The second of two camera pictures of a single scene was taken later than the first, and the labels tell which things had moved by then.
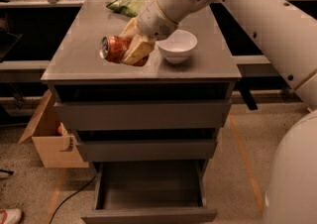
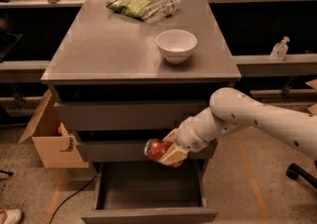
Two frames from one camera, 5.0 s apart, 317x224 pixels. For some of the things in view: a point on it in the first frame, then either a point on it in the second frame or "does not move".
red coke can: (111, 48) to (154, 149)
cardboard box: (54, 150) does not move
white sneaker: (10, 216) does not move
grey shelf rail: (22, 71) does not move
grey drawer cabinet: (149, 129) does not move
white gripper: (154, 22) to (186, 134)
